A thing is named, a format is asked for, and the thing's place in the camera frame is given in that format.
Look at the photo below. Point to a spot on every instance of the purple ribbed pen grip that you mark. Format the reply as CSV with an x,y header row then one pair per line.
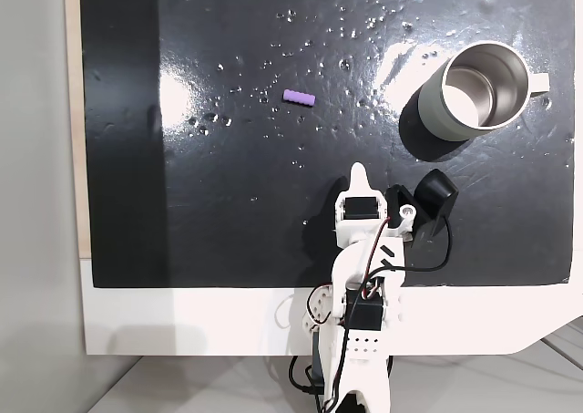
x,y
299,97

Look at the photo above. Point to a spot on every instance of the grey mug with steel interior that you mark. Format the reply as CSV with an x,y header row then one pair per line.
x,y
432,112

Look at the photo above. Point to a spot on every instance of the black glossy table mat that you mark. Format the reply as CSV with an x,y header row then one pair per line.
x,y
228,194

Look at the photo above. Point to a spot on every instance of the black table clamp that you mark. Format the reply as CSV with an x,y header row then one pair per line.
x,y
317,358

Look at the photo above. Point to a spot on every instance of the light wooden board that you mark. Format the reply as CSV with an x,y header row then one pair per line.
x,y
73,112

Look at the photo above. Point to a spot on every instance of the black gripper camera with mount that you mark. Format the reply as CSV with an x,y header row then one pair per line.
x,y
437,194

